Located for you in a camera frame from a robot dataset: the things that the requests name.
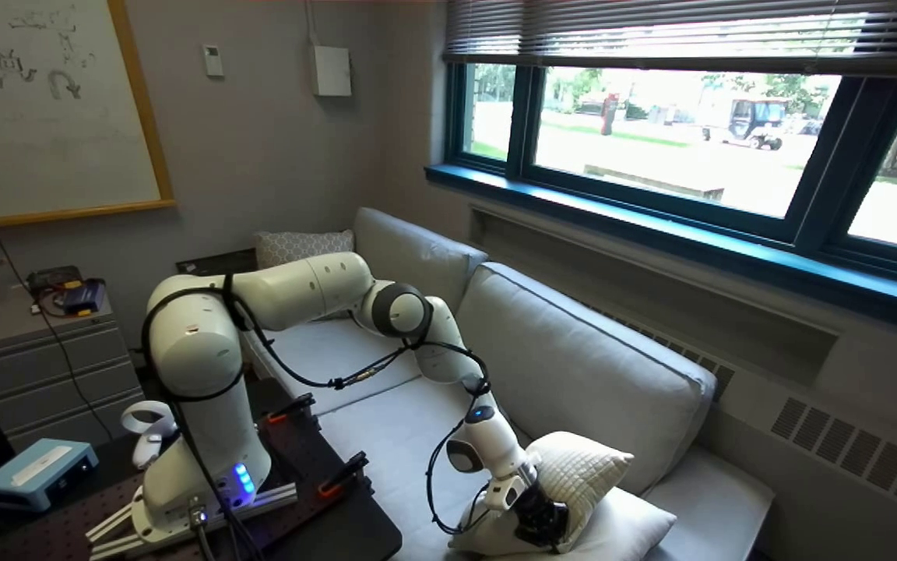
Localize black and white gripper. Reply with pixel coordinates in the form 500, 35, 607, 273
463, 466, 570, 547

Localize white cushion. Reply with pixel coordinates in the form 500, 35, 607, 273
525, 429, 631, 551
446, 482, 678, 561

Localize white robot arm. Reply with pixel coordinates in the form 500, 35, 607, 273
86, 253, 570, 561

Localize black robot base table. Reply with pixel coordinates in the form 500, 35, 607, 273
0, 412, 400, 561

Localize grey fabric sofa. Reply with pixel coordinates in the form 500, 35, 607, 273
258, 207, 769, 561

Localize white VR controller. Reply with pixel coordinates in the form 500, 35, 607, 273
121, 400, 176, 471

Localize blue framed window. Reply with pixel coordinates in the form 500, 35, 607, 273
429, 62, 897, 322

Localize dark window blinds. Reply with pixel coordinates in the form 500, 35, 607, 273
446, 0, 897, 76

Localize grey drawer cabinet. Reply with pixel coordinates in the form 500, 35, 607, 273
0, 289, 144, 447

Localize light blue box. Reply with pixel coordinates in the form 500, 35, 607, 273
0, 436, 100, 515

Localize wood framed whiteboard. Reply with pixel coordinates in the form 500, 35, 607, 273
0, 0, 174, 228

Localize orange handled clamp front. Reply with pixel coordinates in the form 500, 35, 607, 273
317, 453, 367, 502

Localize orange handled clamp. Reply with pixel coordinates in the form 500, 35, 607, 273
260, 393, 314, 427
317, 453, 367, 502

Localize orange handled clamp rear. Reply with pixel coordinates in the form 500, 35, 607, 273
260, 393, 314, 427

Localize wall radiator grille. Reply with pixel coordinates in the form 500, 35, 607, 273
612, 322, 897, 523

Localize white wall box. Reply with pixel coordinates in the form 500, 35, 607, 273
311, 45, 351, 98

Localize white wall thermostat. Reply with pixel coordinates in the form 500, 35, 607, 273
198, 44, 228, 81

